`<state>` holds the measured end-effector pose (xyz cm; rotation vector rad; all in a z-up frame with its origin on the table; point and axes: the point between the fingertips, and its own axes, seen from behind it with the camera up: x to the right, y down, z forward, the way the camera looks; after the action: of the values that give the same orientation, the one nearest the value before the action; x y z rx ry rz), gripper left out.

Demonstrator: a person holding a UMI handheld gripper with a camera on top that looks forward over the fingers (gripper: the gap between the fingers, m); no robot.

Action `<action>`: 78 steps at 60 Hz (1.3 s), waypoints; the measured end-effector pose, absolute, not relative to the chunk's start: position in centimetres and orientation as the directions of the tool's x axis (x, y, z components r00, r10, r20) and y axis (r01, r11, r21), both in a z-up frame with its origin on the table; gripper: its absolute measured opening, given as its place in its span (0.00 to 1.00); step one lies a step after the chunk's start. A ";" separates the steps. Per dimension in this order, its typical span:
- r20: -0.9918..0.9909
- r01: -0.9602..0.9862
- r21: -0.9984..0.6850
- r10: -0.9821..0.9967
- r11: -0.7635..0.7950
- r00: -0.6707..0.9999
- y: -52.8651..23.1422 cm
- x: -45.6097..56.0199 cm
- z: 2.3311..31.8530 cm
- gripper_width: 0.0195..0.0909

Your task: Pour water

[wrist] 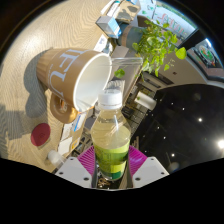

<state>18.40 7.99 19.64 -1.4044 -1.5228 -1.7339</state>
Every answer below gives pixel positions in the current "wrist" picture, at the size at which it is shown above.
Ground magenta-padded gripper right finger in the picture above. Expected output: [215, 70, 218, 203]
[126, 144, 170, 189]

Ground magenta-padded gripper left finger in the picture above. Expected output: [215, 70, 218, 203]
[54, 144, 100, 190]

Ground green-labelled clear drink bottle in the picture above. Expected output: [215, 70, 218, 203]
[90, 89, 132, 182]

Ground white paper leaflets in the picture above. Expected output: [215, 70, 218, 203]
[58, 113, 88, 158]

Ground flat round red coaster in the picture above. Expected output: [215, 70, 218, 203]
[30, 122, 52, 147]

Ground white round pillar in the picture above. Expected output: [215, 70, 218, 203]
[134, 91, 157, 111]

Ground group of ceiling lights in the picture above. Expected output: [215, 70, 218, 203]
[159, 103, 224, 168]

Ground brown ceramic mug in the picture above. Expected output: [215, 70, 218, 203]
[35, 47, 113, 124]

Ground green potted plant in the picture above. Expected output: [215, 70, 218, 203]
[116, 19, 188, 79]

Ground small light blue box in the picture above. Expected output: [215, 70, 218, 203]
[95, 14, 123, 39]

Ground window with colourful decals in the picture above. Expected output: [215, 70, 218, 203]
[139, 0, 224, 81]

